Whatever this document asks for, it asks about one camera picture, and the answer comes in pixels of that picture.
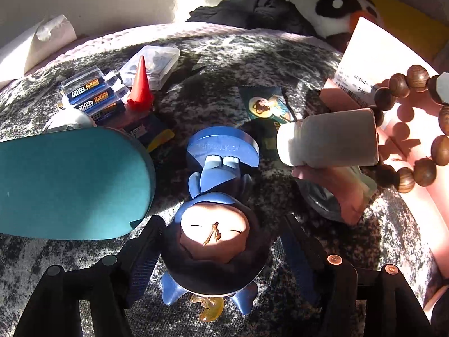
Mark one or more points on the red plastic cone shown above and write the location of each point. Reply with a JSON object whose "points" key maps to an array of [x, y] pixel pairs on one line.
{"points": [[140, 87]]}

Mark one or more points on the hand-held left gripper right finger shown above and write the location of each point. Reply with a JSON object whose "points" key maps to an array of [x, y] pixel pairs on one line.
{"points": [[298, 259]]}

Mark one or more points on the blue hooded doll figurine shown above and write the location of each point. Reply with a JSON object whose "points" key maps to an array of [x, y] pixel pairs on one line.
{"points": [[210, 235]]}

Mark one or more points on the clear rectangular plastic box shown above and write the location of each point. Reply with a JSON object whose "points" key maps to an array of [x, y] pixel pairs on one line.
{"points": [[158, 59]]}

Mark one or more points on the clear case with blue insert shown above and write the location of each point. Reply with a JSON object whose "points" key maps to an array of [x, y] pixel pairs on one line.
{"points": [[84, 81], [105, 110]]}

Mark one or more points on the panda plush toy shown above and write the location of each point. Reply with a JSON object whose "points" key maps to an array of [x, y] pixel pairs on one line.
{"points": [[333, 17]]}

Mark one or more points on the grey bottle with white cap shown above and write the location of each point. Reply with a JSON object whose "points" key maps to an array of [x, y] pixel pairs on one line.
{"points": [[333, 137]]}

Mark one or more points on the blue battery packs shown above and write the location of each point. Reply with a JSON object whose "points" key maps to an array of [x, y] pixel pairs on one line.
{"points": [[93, 95]]}

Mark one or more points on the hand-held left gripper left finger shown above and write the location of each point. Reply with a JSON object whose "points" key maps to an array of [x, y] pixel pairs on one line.
{"points": [[143, 252]]}

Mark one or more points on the white paper roll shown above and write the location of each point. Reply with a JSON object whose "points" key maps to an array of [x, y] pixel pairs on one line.
{"points": [[31, 49]]}

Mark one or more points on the black and white mottled blanket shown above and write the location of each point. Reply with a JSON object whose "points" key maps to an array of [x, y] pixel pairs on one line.
{"points": [[217, 73]]}

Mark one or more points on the dark green cartoon print packet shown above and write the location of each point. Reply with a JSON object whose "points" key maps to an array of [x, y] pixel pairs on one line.
{"points": [[266, 107]]}

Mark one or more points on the black crumpled cloth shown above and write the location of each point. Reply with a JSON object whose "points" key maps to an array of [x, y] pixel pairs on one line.
{"points": [[259, 7]]}

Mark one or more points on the teal oval cushion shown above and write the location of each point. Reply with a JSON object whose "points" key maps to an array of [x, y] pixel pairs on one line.
{"points": [[70, 182]]}

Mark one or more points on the yellow cushion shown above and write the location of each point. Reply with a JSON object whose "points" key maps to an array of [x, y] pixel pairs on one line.
{"points": [[414, 24]]}

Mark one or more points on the white round object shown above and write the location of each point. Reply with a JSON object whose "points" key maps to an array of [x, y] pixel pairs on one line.
{"points": [[66, 121]]}

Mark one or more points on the pink box with white label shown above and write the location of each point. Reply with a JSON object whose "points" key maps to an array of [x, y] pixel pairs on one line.
{"points": [[371, 52]]}

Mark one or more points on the dark packet with yellow edge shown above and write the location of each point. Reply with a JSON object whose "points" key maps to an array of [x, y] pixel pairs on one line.
{"points": [[147, 128]]}

